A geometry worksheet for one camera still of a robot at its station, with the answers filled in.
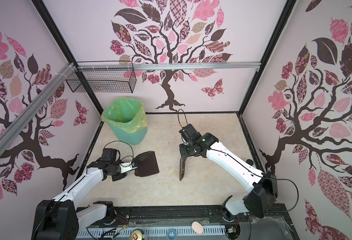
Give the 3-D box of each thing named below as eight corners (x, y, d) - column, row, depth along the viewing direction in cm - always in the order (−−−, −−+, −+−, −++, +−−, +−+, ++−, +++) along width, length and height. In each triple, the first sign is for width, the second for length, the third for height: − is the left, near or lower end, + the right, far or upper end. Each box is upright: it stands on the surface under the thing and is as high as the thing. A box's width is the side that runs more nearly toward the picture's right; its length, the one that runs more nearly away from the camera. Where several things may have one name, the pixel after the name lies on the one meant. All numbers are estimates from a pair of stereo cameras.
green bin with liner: (112, 148, 100) (97, 125, 82) (121, 122, 116) (110, 98, 97) (147, 148, 100) (139, 125, 82) (151, 122, 116) (146, 98, 97)
